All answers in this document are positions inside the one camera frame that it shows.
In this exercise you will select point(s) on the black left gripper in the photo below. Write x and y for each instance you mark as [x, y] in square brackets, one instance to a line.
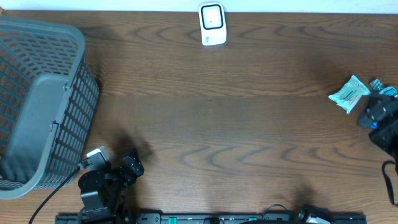
[135, 168]

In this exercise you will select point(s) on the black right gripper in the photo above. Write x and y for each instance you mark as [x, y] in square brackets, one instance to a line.
[385, 114]

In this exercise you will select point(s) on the blue mouthwash bottle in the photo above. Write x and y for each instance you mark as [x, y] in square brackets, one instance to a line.
[379, 88]

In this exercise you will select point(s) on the teal wet wipes pack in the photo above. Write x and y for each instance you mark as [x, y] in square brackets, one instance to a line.
[349, 95]

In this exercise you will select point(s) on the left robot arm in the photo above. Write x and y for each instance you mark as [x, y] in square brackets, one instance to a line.
[102, 187]

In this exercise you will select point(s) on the grey plastic mesh basket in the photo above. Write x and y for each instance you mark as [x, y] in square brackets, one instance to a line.
[48, 101]

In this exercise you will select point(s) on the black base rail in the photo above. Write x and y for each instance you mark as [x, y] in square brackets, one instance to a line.
[156, 218]

